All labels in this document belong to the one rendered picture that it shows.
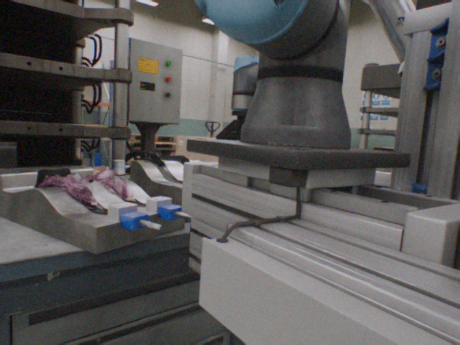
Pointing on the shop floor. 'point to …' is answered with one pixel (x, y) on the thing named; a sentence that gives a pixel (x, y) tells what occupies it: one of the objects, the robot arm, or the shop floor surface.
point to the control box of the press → (153, 89)
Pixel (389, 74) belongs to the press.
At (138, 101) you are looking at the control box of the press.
